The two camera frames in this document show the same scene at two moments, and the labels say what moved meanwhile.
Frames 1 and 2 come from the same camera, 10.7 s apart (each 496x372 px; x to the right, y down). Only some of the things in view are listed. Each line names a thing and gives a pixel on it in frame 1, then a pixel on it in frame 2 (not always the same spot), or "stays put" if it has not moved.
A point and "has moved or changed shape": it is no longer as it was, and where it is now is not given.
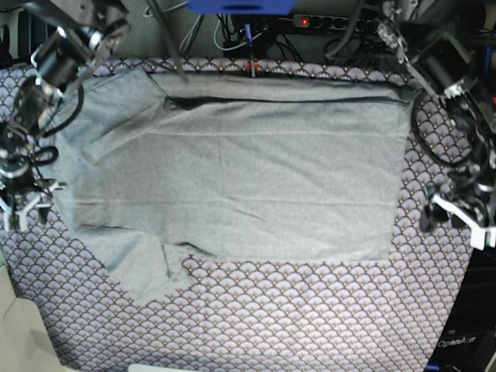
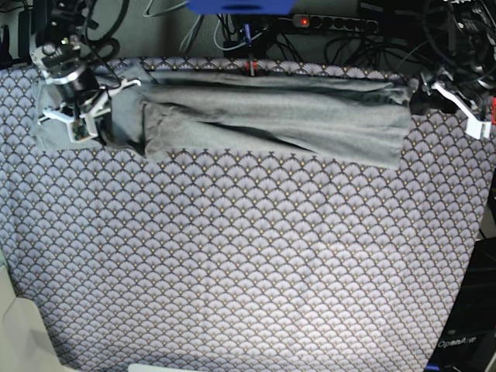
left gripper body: [16, 176] to [80, 88]
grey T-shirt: [160, 169] has moved or changed shape
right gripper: [474, 189] to [470, 84]
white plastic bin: [24, 345] stays put
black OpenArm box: [467, 341] stays put
